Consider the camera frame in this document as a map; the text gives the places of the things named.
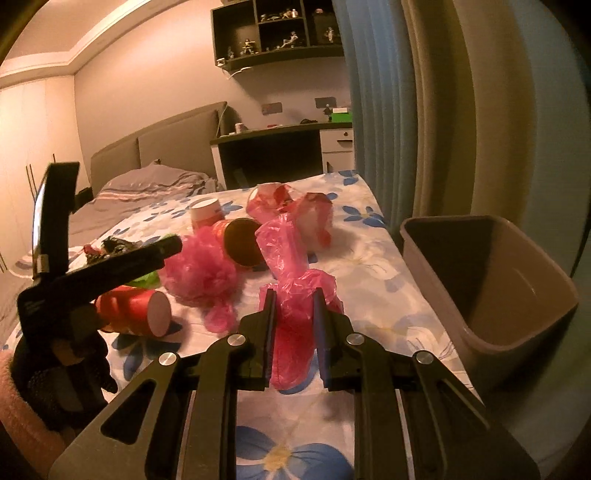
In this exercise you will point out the red paper cup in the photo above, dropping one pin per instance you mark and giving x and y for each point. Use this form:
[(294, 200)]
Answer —
[(129, 309)]

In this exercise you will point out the dark crumpled wrapper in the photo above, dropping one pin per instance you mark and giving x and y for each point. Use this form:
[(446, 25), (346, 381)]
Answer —
[(115, 244)]

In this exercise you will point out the white and pink cup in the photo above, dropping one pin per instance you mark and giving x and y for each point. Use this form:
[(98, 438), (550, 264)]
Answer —
[(207, 214)]

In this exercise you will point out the white wardrobe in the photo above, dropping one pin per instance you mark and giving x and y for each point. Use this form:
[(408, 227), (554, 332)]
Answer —
[(23, 138)]

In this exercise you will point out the blue floral bed cover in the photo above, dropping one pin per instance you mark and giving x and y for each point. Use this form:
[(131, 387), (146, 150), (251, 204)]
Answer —
[(369, 277)]

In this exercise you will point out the person's left forearm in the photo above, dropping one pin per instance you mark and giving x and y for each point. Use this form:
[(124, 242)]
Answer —
[(23, 424)]

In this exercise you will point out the grey bedsheet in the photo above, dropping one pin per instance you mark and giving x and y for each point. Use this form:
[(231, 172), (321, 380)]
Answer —
[(101, 217)]

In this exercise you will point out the pleated curtain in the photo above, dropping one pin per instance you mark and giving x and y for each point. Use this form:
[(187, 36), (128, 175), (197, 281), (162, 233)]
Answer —
[(392, 115)]

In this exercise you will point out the grey wall socket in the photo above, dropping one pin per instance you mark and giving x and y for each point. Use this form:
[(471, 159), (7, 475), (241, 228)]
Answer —
[(272, 108), (324, 100)]

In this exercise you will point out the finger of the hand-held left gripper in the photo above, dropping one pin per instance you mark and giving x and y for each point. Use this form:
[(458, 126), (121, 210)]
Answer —
[(134, 261)]

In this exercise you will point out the group of shelf figurines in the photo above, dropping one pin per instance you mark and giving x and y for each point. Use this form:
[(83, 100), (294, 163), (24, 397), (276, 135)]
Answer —
[(249, 45)]

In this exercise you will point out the red and white plastic bag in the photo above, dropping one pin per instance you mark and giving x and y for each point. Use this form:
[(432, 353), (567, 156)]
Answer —
[(314, 217)]

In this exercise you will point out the paper cup with brown inside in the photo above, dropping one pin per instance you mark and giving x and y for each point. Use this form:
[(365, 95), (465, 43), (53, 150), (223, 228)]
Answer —
[(240, 242)]

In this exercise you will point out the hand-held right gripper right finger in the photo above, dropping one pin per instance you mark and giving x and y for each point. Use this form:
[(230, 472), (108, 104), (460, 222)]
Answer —
[(319, 323)]

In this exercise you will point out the dark wall shelf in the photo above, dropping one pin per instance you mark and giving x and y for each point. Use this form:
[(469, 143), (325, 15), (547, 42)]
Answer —
[(233, 16)]

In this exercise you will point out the beige plastic bin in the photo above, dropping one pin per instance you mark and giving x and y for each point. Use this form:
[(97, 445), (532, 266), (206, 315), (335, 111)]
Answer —
[(517, 300)]

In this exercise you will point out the long pink plastic bag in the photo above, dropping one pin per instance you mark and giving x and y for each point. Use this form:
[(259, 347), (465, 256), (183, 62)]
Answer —
[(291, 300)]

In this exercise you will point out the grey striped pillow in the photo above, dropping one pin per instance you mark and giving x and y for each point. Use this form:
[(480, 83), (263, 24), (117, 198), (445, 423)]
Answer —
[(152, 184)]

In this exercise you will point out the padded grey headboard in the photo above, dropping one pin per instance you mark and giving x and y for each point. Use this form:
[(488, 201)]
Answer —
[(175, 134)]

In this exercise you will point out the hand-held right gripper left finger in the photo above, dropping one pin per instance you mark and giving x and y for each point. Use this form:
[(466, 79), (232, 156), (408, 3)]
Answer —
[(270, 323)]

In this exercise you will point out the white drawer cabinet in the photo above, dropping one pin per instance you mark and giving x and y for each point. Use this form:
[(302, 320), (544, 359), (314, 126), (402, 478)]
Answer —
[(337, 143)]

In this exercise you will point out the green box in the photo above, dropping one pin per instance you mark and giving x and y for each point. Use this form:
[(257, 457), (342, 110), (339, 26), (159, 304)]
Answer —
[(341, 117)]

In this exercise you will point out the person's left hand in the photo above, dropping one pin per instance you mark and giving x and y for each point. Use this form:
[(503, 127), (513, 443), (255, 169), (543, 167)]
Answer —
[(69, 383)]

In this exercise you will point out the dark desk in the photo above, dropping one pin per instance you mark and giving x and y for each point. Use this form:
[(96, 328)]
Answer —
[(272, 157)]

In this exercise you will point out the crumpled pink plastic bag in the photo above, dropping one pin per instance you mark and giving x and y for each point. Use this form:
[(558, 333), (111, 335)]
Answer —
[(203, 272)]

